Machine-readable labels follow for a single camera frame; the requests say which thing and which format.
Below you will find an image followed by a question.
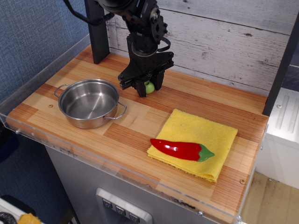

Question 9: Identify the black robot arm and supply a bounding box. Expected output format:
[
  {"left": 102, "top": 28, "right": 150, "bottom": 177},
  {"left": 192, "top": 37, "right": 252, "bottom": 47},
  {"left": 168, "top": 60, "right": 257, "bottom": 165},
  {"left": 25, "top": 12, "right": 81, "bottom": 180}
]
[{"left": 98, "top": 0, "right": 174, "bottom": 97}]

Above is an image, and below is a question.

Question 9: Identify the black left vertical post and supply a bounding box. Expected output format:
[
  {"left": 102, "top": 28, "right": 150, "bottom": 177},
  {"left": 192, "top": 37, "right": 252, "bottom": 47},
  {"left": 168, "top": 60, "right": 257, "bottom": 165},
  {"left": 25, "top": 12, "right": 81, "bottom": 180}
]
[{"left": 85, "top": 0, "right": 110, "bottom": 64}]

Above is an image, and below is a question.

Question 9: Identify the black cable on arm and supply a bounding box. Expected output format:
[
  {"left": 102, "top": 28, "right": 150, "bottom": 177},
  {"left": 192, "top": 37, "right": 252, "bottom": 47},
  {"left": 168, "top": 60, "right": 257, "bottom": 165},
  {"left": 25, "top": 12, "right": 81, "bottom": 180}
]
[{"left": 62, "top": 0, "right": 171, "bottom": 53}]

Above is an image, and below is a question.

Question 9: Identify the green handled grey spatula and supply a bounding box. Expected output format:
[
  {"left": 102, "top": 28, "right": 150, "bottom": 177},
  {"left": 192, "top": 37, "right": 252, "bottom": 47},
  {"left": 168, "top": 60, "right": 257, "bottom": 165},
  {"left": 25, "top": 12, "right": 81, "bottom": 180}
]
[{"left": 144, "top": 81, "right": 155, "bottom": 94}]

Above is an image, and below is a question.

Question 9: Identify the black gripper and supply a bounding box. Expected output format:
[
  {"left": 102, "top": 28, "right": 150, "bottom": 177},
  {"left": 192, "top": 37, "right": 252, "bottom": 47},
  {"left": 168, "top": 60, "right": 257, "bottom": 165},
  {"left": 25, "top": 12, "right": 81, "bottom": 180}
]
[{"left": 118, "top": 52, "right": 174, "bottom": 98}]

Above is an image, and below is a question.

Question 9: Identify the clear acrylic table guard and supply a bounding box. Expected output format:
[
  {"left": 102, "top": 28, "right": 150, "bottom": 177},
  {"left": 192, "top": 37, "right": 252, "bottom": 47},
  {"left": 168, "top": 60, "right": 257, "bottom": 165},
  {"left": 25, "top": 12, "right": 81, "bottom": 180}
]
[{"left": 6, "top": 38, "right": 273, "bottom": 224}]

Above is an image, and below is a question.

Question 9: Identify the grey toy fridge cabinet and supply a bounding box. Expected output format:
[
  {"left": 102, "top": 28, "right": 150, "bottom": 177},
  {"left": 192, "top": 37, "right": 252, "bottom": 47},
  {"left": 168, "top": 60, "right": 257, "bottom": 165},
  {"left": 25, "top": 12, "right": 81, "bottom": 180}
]
[{"left": 46, "top": 147, "right": 211, "bottom": 224}]

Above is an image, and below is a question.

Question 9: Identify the black and yellow bag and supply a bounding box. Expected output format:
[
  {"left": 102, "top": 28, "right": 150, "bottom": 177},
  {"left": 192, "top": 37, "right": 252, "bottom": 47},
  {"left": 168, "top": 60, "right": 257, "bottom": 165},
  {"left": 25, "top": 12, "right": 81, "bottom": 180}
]
[{"left": 0, "top": 195, "right": 36, "bottom": 222}]

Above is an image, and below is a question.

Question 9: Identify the yellow folded cloth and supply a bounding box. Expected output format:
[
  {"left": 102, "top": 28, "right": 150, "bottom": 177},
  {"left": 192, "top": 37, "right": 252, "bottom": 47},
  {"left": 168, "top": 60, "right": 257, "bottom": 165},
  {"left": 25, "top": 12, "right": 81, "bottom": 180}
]
[{"left": 147, "top": 109, "right": 238, "bottom": 182}]

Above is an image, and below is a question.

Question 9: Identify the black vertical post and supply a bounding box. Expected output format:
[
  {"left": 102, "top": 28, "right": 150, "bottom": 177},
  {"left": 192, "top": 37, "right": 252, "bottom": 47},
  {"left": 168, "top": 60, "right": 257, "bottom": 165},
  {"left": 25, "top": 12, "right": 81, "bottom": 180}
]
[
  {"left": 262, "top": 15, "right": 299, "bottom": 116},
  {"left": 85, "top": 0, "right": 110, "bottom": 64}
]

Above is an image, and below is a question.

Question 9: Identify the black right vertical post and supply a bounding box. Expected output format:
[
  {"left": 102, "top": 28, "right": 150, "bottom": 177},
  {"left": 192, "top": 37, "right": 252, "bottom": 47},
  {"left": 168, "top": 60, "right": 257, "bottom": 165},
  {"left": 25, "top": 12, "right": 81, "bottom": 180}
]
[{"left": 262, "top": 15, "right": 299, "bottom": 116}]

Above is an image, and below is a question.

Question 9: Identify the stainless steel pot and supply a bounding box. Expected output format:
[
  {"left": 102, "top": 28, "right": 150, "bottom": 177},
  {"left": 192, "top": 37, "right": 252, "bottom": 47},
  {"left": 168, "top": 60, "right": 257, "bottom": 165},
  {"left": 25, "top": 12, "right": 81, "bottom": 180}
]
[{"left": 54, "top": 79, "right": 127, "bottom": 129}]

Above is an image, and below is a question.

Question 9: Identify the white ribbed box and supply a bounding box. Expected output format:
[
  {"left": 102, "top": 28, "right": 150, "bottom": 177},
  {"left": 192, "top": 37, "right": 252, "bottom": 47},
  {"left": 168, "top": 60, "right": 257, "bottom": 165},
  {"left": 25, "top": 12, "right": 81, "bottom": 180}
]
[{"left": 256, "top": 88, "right": 299, "bottom": 188}]

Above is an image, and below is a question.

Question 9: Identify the red toy chili pepper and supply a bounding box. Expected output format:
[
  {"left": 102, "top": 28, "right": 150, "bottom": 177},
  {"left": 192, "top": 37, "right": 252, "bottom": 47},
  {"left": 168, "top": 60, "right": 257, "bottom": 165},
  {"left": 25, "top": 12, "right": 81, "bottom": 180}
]
[{"left": 150, "top": 139, "right": 215, "bottom": 162}]

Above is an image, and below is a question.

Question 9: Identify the silver dispenser button panel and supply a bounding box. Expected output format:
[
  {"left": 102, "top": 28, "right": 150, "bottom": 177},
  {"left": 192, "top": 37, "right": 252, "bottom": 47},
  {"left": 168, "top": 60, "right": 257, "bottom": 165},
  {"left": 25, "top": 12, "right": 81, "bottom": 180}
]
[{"left": 96, "top": 188, "right": 153, "bottom": 224}]

